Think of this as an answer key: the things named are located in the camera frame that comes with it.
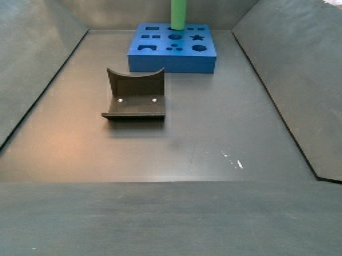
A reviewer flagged green oval peg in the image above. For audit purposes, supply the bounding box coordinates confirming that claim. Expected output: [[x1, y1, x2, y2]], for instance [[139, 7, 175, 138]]
[[171, 0, 187, 30]]

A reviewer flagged blue shape sorter block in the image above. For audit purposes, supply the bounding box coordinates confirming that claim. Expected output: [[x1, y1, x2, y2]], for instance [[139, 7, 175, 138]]
[[127, 22, 218, 75]]

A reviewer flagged black curved holder bracket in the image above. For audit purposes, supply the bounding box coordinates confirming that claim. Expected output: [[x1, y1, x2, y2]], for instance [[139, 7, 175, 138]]
[[102, 69, 166, 120]]

